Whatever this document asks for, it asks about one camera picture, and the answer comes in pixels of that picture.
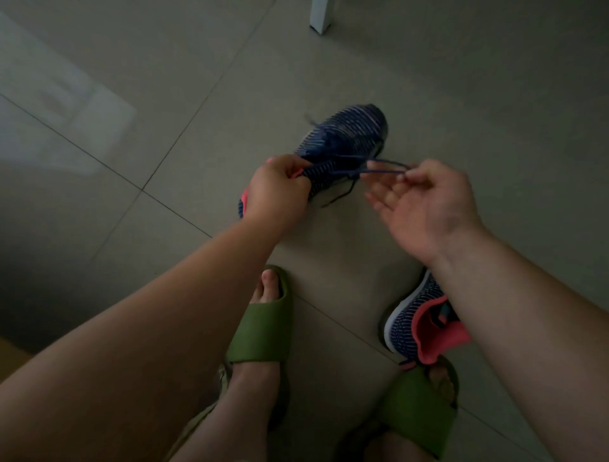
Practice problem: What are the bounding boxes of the olive green shorts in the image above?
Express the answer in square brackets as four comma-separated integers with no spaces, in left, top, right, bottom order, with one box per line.
[164,399,225,462]

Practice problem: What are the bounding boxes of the green foam slipper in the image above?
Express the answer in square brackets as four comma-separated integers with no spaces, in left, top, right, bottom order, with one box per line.
[226,265,294,429]
[332,355,460,460]

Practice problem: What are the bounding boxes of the hanging drawstring cord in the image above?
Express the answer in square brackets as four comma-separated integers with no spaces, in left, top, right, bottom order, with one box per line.
[215,361,234,397]

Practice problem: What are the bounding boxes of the person's left hand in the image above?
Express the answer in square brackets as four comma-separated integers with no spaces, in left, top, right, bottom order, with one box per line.
[242,154,313,234]

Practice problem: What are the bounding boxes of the dark blue shoelace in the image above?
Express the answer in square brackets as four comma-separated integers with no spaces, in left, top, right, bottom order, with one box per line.
[304,114,410,208]

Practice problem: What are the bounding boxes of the person's right hand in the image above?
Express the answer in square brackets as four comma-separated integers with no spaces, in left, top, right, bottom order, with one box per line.
[359,158,486,267]

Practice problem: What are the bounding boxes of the white metal shoe rack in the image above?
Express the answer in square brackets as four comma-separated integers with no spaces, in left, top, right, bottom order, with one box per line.
[309,0,334,35]

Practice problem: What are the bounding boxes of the person's left leg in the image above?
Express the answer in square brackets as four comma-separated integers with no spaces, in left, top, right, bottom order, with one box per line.
[171,270,284,462]

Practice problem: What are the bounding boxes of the blue knit sneaker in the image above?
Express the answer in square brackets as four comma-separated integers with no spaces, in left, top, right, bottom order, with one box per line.
[237,103,389,220]
[380,268,472,370]

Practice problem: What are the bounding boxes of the person's right leg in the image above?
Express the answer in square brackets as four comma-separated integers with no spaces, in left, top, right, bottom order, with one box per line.
[366,364,455,462]

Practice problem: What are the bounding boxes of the person's right forearm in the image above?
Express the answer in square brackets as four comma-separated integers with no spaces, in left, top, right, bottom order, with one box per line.
[430,223,609,462]

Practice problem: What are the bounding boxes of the person's leg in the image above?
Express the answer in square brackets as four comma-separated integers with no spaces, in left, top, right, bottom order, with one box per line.
[171,270,284,462]
[366,364,455,462]

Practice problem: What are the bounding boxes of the person's left forearm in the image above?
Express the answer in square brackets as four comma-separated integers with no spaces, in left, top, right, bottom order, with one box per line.
[0,216,286,462]

